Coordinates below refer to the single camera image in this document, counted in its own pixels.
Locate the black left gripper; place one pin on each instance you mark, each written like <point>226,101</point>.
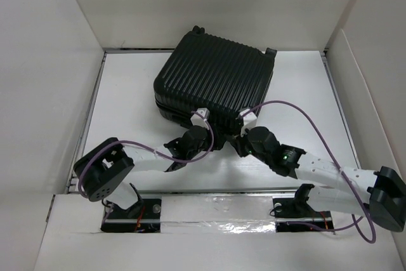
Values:
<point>209,136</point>

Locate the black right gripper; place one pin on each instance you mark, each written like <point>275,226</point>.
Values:
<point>237,143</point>

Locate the black ribbed hard-shell suitcase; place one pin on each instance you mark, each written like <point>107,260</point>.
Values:
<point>207,71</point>

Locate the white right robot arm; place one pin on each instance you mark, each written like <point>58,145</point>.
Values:
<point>379,194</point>

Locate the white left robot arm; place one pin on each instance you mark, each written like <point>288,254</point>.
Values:
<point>103,172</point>

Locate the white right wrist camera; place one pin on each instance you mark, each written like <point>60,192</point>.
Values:
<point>247,119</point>

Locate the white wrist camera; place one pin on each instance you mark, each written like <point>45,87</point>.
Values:
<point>200,117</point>
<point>247,119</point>

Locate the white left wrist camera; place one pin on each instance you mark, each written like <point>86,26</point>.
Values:
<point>200,117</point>

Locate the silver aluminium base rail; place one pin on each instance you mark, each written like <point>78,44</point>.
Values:
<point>207,209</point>

